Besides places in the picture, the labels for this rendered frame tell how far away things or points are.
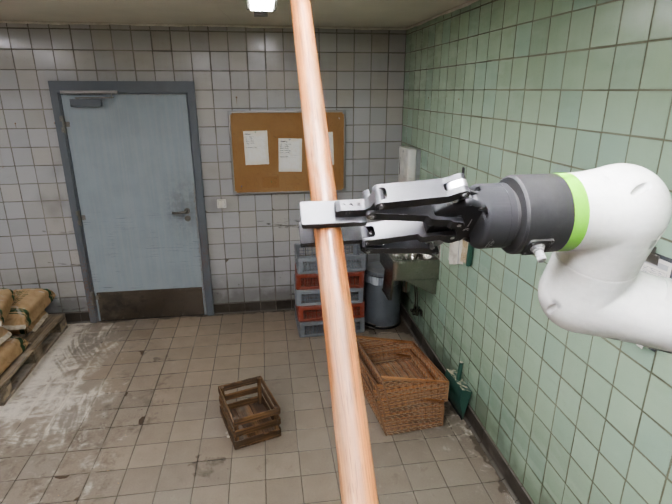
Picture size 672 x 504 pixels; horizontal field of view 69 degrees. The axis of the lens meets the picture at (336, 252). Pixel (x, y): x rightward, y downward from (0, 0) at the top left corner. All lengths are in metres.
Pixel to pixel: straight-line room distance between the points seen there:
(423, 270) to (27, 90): 3.50
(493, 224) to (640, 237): 0.17
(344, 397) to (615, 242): 0.36
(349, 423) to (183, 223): 4.29
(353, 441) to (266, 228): 4.27
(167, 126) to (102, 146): 0.57
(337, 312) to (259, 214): 4.17
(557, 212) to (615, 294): 0.16
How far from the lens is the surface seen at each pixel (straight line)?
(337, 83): 4.54
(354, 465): 0.44
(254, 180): 4.54
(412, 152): 4.11
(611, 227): 0.62
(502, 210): 0.56
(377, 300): 4.44
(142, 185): 4.66
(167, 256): 4.79
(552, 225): 0.58
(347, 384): 0.45
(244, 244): 4.71
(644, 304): 0.71
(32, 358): 4.64
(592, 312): 0.69
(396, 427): 3.32
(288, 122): 4.49
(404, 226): 0.57
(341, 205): 0.51
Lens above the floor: 2.10
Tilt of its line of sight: 18 degrees down
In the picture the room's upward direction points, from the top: straight up
